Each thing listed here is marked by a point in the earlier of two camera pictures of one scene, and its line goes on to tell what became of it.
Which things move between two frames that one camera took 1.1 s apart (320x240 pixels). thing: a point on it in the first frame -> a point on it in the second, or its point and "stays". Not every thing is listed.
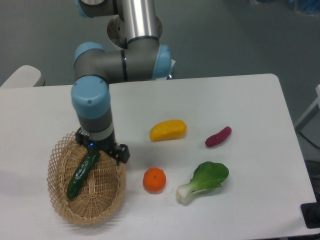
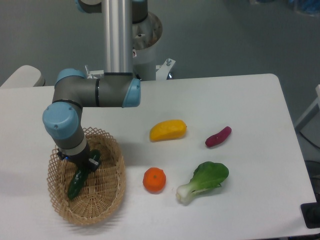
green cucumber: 83,171 stays
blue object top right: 310,6 stays
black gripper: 108,145 -> 82,159
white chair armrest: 26,76 stays
